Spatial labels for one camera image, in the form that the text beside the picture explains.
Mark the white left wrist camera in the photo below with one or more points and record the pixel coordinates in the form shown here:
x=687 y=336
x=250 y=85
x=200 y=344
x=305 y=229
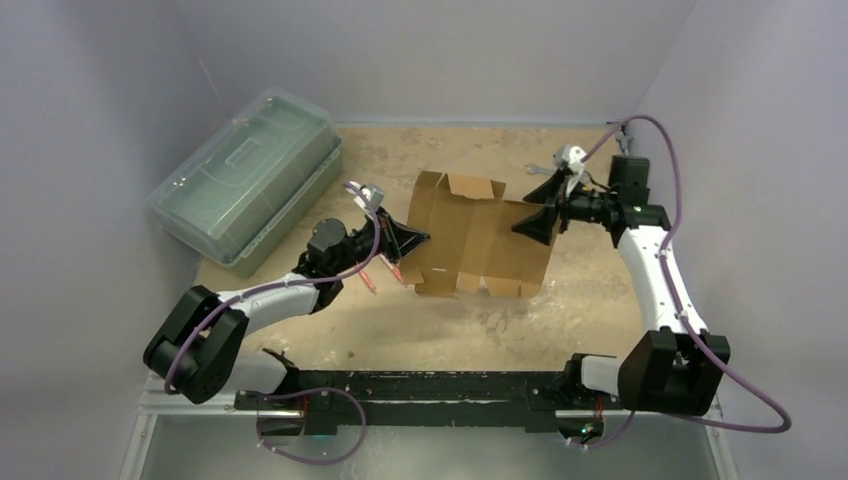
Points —
x=369 y=197

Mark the red pen with label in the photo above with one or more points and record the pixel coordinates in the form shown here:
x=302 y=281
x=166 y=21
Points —
x=394 y=269

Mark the brown cardboard box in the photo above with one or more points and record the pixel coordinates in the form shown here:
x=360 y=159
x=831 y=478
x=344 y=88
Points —
x=471 y=245

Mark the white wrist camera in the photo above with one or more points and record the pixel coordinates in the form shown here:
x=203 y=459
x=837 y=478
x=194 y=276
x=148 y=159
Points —
x=369 y=197
x=568 y=159

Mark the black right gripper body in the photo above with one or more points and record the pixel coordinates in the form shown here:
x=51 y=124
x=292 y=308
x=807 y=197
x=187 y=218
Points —
x=561 y=206

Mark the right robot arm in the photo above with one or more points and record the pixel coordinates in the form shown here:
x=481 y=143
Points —
x=669 y=370

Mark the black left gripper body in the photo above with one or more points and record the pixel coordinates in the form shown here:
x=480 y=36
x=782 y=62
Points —
x=361 y=243

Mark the pink pen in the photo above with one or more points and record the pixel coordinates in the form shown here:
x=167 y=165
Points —
x=366 y=279

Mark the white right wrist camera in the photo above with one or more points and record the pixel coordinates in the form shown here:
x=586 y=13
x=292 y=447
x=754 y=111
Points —
x=568 y=159

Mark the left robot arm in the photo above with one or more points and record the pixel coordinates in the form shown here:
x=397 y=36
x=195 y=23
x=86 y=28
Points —
x=196 y=351

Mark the clear plastic storage box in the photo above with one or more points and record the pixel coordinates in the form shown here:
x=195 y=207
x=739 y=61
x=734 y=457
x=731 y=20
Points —
x=244 y=190

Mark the silver wrench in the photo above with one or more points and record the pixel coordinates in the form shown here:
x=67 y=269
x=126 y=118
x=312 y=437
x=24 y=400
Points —
x=534 y=169

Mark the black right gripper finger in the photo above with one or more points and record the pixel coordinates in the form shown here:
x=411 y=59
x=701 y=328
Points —
x=552 y=190
x=542 y=226

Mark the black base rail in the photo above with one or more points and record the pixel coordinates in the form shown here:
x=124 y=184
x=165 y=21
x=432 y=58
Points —
x=534 y=401

